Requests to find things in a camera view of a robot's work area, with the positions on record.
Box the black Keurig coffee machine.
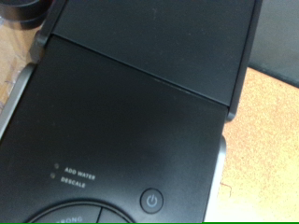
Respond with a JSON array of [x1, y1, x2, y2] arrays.
[[0, 0, 264, 223]]

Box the grey partition panel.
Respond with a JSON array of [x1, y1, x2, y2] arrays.
[[247, 0, 299, 89]]

